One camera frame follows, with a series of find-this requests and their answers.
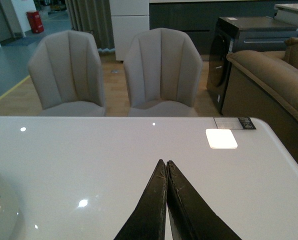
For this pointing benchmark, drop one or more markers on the beige upholstered chair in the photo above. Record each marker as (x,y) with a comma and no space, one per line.
(67,74)
(162,71)

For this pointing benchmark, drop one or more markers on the white cabinet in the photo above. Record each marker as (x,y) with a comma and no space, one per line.
(128,18)

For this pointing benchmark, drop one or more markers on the dark grey washing machine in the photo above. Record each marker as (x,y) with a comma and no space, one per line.
(239,39)

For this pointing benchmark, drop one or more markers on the right beige upholstered chair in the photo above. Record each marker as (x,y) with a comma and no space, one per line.
(162,71)

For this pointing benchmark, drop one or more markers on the table corner label sticker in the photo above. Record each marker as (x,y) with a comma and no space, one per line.
(234,123)

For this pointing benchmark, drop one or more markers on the red fire extinguisher box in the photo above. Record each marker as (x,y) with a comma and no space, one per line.
(35,21)

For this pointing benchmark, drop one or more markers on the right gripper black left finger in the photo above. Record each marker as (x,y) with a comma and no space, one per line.
(148,220)

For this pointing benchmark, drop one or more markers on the grey ribbed curtain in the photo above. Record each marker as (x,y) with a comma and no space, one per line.
(94,17)

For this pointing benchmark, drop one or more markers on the white electric cooking pot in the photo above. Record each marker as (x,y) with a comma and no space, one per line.
(9,209)

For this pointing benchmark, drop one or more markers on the left beige upholstered chair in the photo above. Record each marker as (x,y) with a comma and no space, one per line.
(67,74)

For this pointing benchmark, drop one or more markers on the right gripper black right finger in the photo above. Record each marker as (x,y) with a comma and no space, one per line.
(190,216)

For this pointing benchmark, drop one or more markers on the brown sofa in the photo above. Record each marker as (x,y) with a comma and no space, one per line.
(268,91)

